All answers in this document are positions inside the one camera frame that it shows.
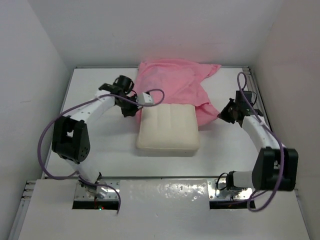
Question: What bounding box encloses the right aluminium rail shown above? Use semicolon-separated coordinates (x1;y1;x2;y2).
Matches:
242;67;285;178

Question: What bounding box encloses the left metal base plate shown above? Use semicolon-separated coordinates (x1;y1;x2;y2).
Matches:
74;179;120;202

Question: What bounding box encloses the white front cover panel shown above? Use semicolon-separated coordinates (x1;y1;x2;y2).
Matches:
19;179;309;240

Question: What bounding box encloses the cream bear print pillow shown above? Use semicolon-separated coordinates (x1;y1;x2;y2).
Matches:
136;103;200;157

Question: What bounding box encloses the left aluminium rail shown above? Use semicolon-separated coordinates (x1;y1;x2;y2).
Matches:
8;180;36;240

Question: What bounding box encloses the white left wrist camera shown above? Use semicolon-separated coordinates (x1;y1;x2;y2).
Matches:
137;92;154;107

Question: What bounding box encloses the metal base plate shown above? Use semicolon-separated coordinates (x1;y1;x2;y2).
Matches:
74;179;120;202
207;178;253;202

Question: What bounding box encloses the aluminium rail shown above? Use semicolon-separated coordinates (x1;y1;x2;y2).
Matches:
242;67;285;178
8;180;36;240

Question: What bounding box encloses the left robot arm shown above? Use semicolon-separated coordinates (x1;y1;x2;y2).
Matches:
52;75;140;184

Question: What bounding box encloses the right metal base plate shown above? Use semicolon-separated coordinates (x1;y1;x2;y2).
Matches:
207;178;253;202

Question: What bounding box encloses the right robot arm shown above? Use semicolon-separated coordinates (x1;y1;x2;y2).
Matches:
218;90;299;192

